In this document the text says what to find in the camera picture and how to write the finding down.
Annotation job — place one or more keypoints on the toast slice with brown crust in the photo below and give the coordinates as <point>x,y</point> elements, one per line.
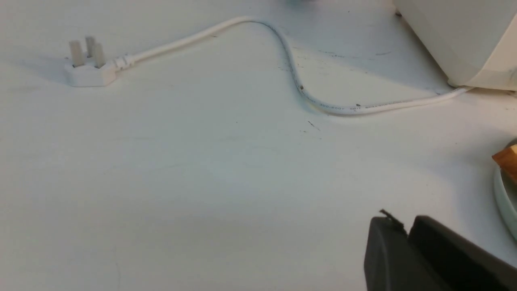
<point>506,159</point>

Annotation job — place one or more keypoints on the pale green plate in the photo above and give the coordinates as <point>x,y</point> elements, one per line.
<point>505,194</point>

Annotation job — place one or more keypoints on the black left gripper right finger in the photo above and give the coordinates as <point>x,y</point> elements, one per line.
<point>461,264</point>

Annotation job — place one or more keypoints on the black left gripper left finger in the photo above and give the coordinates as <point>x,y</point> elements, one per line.
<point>391,263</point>

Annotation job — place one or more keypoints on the white toaster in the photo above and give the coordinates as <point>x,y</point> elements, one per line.
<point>474,42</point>

